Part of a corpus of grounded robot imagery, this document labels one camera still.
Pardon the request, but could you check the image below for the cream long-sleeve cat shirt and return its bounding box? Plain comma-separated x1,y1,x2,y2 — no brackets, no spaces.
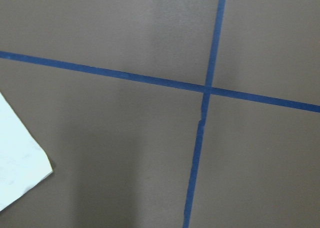
0,95,53,210

